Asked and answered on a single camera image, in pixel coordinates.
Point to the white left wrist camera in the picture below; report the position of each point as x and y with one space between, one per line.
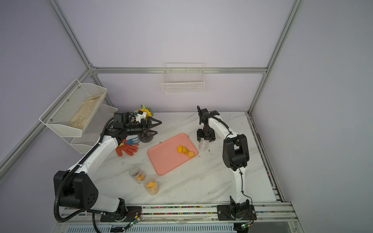
140 115

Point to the red rubber glove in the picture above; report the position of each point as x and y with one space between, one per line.
128 149

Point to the beige cloth in basket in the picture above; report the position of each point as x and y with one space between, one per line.
80 119

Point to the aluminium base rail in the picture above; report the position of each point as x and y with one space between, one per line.
274 217

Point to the clear plastic cookie jar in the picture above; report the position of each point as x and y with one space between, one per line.
203 144

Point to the aluminium frame profile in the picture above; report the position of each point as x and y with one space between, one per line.
16 153

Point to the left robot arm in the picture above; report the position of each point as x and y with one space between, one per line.
75 192

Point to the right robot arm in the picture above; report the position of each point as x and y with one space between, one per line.
235 155

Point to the clear jar with brown cookies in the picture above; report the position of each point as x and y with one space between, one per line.
137 174

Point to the white mesh wall basket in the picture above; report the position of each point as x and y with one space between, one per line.
59 114

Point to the yellow sunflower bouquet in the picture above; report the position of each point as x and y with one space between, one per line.
148 110

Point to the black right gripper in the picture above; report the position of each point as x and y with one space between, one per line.
205 137

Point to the white wire wall basket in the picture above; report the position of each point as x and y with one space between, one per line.
183 78

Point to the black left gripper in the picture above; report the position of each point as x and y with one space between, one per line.
145 129

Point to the clear jar with orange cookies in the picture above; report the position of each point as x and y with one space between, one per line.
151 186

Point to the pink plastic tray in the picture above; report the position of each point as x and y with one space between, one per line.
164 156

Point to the orange cookies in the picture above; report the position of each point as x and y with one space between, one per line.
184 150

